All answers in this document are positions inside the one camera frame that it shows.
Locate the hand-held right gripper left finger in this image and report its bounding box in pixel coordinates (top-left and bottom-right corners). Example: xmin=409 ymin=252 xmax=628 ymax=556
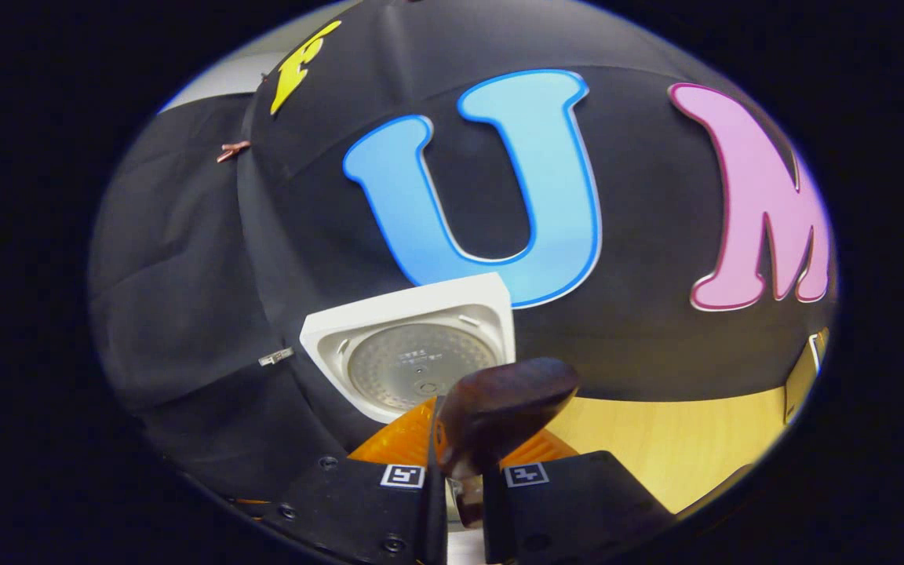
xmin=264 ymin=396 xmax=449 ymax=565

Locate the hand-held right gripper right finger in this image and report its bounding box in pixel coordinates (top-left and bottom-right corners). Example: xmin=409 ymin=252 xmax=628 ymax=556
xmin=483 ymin=428 xmax=676 ymax=564

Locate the brown wooden spoon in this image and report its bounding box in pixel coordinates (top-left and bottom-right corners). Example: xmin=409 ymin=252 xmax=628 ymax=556
xmin=436 ymin=358 xmax=581 ymax=528

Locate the white rice cooker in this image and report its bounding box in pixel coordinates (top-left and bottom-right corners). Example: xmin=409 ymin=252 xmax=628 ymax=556
xmin=300 ymin=272 xmax=517 ymax=565

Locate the black backdrop cloth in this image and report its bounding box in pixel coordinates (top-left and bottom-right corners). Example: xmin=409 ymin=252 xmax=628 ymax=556
xmin=89 ymin=0 xmax=837 ymax=503

